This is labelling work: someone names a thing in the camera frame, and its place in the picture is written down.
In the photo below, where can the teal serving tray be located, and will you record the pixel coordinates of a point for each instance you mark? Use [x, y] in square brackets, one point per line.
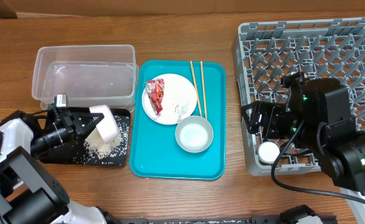
[154, 150]

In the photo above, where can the large white plate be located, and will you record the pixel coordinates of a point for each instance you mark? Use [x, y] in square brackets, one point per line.
[178, 103]

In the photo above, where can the wooden chopstick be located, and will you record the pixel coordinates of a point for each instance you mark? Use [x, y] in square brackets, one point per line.
[203, 88]
[196, 88]

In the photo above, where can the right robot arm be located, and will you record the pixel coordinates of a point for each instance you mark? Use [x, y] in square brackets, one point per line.
[317, 117]

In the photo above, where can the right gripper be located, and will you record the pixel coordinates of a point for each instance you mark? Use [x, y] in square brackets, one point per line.
[274, 112]

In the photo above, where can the spilled rice pile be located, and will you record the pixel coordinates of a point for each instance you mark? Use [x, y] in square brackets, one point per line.
[104, 144]

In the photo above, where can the grey dishwasher rack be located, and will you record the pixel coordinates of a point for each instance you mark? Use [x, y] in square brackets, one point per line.
[265, 52]

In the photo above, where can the grey bowl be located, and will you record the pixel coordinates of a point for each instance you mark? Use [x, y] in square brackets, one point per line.
[194, 134]

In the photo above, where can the small white cup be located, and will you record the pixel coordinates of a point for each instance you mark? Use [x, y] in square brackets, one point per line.
[268, 152]

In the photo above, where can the clear plastic bin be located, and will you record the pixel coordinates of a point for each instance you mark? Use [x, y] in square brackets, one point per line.
[89, 75]

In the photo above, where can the red snack wrapper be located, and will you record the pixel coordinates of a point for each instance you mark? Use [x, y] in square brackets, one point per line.
[155, 91]

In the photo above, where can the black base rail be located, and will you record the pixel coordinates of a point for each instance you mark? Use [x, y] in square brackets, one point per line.
[301, 214]

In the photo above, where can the small pink bowl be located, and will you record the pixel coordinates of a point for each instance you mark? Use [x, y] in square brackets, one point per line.
[107, 127]

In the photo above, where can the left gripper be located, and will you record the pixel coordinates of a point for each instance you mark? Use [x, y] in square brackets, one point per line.
[76, 124]

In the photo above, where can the black plastic tray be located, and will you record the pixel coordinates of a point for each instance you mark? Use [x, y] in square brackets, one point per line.
[120, 155]

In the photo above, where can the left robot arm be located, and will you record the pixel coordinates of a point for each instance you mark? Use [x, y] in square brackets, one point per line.
[28, 193]

